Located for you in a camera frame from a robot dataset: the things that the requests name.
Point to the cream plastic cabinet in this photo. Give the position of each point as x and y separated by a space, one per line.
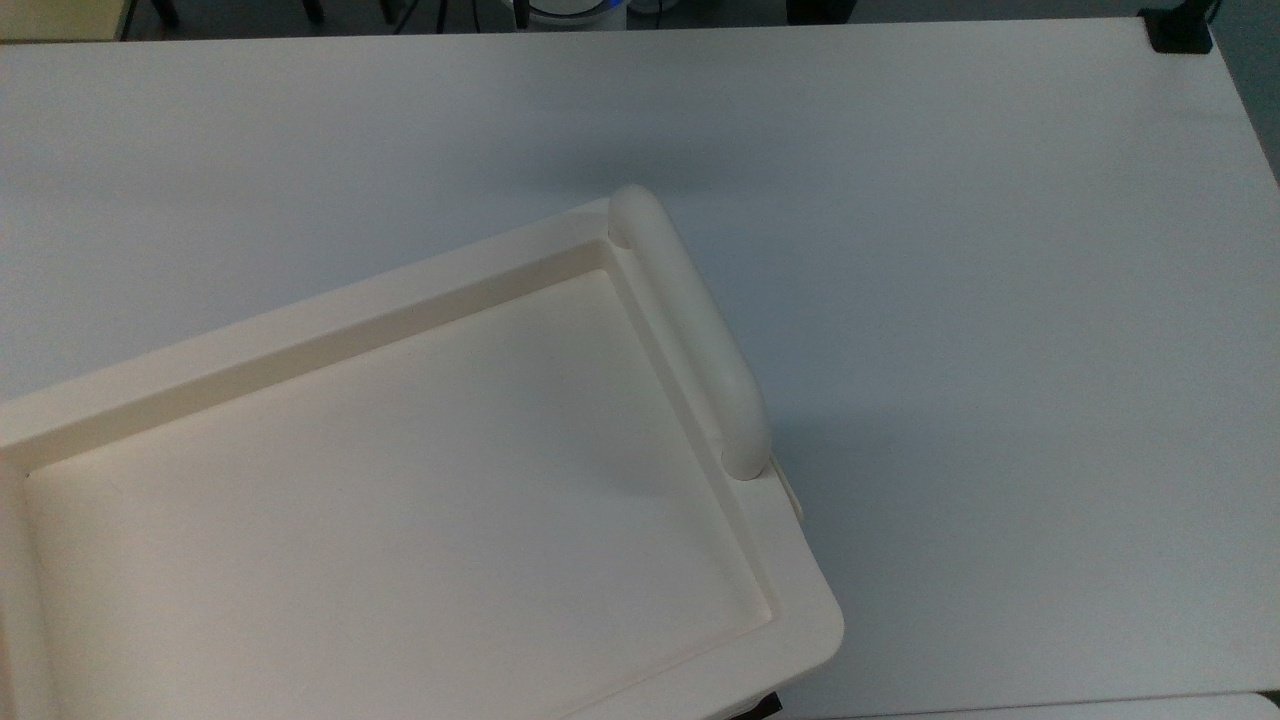
400 480

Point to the blue and white round object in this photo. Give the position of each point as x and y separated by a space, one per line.
570 12

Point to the dark box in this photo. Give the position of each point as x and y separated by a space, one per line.
820 10

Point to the black chair leg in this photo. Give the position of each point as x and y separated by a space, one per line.
166 12
313 10

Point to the black table clamp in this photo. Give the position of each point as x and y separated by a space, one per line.
1180 35

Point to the beige wooden board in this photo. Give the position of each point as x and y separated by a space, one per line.
60 18

